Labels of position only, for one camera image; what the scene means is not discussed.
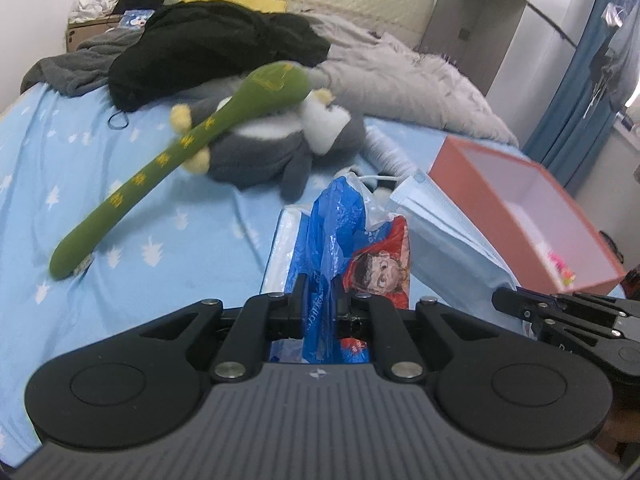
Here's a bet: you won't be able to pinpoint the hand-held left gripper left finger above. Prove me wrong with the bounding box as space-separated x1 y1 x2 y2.
136 273 309 381

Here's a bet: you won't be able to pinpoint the blue curtain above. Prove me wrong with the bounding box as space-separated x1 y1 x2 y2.
522 0 640 197

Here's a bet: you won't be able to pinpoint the red snack packet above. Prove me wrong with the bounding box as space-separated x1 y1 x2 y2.
347 216 412 312

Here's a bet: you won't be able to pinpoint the green plush stick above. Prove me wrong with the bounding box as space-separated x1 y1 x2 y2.
49 61 309 281

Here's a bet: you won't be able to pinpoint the orange box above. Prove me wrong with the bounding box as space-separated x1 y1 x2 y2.
428 135 627 297

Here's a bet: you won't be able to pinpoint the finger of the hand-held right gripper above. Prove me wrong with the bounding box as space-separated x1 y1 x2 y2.
492 287 640 319
529 312 640 377

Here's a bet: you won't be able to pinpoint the black jacket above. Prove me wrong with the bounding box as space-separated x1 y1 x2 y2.
108 2 332 113

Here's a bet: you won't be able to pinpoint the white ribbed roll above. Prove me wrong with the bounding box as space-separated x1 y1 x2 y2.
365 124 417 177

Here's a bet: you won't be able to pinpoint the blue face mask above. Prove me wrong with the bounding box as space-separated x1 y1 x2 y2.
387 169 522 308

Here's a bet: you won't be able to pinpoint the white crumpled cloth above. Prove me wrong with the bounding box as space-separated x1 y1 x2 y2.
69 0 118 23

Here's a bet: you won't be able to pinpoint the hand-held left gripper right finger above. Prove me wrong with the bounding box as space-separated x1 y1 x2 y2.
333 287 502 381

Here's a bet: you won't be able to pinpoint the cardboard box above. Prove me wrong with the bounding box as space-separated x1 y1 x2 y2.
66 14 123 53

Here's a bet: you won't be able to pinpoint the white wardrobe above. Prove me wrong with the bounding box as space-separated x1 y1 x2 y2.
419 0 608 197

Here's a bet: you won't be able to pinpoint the grey penguin plush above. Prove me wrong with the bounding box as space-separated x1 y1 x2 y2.
171 67 367 202

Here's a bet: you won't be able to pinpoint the blue plastic bag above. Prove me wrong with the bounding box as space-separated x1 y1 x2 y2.
300 174 388 365

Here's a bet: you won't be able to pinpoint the blue printed bedsheet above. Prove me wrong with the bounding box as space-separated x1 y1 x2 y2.
0 77 627 467

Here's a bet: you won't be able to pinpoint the grey blanket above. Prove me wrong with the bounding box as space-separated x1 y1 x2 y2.
20 27 151 97

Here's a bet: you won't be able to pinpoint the hanging dark clothes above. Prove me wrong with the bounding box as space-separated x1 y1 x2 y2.
587 1 640 112

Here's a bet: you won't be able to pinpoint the light grey quilt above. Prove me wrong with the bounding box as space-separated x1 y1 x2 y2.
285 10 521 148

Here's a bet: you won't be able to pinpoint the pink small item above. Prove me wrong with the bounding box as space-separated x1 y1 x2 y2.
547 252 577 284

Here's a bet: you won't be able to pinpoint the blue printed book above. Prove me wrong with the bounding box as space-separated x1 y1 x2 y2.
121 9 155 30

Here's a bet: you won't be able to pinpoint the small panda plush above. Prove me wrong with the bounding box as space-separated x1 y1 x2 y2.
345 165 402 207

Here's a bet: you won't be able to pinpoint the clear plastic package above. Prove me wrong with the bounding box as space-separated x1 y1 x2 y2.
259 204 313 297

